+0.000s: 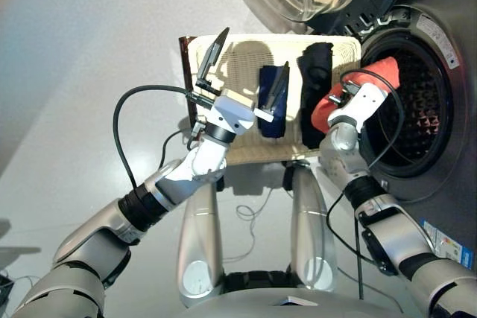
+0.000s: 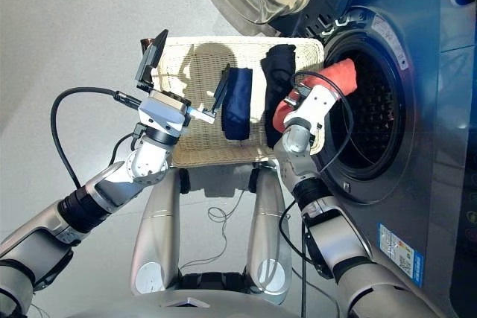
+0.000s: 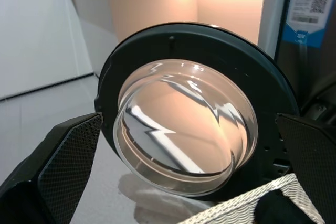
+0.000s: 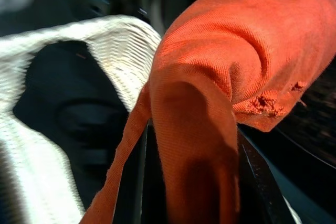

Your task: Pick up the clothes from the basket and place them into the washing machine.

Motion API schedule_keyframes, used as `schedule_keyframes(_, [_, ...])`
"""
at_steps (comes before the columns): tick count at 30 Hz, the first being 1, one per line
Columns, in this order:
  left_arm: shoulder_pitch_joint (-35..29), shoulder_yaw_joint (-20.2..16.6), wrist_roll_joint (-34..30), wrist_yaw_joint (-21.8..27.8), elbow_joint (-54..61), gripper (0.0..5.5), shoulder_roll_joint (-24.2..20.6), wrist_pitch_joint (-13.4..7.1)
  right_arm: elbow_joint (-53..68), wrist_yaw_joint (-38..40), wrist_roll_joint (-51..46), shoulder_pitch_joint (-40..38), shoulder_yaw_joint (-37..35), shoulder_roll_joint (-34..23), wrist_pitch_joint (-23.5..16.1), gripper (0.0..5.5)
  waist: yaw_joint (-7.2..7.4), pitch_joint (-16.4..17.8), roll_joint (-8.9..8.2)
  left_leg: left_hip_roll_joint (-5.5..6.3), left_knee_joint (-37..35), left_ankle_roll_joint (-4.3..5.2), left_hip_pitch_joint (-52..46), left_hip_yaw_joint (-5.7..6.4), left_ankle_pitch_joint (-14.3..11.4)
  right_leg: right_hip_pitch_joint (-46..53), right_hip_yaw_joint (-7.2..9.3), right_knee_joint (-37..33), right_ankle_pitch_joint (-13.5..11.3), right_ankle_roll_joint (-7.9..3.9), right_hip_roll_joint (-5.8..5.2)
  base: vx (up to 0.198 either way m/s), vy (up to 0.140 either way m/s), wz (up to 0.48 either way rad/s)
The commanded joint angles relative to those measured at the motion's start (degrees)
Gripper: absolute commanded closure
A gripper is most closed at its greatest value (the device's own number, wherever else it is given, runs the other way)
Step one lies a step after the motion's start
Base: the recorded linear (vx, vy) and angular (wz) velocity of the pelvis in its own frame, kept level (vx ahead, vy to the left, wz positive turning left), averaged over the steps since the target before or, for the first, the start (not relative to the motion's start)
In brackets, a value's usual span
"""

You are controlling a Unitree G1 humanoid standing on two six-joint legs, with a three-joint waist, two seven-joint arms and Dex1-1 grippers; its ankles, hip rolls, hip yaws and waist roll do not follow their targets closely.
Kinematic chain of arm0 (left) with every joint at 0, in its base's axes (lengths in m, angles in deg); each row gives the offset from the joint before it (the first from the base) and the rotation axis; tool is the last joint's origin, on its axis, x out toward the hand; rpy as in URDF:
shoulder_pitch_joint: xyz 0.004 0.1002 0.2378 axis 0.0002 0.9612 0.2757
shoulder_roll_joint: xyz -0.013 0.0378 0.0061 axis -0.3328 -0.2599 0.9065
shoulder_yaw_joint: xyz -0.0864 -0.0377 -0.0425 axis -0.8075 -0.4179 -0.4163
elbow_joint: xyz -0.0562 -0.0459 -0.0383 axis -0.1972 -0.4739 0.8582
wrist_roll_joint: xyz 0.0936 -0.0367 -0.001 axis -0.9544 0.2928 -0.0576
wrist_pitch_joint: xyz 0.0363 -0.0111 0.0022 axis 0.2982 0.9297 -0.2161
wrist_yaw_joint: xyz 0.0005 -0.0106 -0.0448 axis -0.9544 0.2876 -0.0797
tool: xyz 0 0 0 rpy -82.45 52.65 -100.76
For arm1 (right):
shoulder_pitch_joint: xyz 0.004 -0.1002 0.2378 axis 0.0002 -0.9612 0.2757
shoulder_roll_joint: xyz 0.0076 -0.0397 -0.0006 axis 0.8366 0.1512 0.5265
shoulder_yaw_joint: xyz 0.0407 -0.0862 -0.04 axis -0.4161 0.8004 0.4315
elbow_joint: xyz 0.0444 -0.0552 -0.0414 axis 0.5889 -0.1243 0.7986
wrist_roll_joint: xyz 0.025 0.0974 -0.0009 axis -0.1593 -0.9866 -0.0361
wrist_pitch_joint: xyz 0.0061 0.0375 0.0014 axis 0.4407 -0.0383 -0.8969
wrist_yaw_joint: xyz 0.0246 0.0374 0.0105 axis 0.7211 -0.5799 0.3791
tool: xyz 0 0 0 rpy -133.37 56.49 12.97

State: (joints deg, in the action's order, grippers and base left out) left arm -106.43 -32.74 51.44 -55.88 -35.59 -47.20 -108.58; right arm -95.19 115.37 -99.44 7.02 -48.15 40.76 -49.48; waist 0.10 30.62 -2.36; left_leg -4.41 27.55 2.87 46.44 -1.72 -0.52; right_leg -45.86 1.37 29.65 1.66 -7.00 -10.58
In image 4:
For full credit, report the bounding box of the red cloth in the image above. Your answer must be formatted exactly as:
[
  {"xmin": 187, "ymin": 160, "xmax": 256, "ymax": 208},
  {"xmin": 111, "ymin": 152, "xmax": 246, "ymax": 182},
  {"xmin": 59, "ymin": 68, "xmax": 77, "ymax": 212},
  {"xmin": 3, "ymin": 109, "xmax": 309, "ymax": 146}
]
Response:
[{"xmin": 81, "ymin": 0, "xmax": 336, "ymax": 224}]

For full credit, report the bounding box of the pale woven laundry basket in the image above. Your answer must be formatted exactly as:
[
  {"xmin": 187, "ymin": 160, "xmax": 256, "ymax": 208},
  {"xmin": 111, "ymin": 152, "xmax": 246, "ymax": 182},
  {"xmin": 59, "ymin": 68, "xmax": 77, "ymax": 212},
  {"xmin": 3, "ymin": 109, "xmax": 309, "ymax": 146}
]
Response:
[{"xmin": 0, "ymin": 15, "xmax": 162, "ymax": 224}]

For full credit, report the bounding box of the black cloth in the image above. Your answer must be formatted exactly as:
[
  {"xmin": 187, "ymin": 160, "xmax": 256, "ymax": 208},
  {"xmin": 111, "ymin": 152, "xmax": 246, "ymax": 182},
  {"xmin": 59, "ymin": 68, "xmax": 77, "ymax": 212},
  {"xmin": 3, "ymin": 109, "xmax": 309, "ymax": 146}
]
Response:
[{"xmin": 13, "ymin": 40, "xmax": 130, "ymax": 209}]

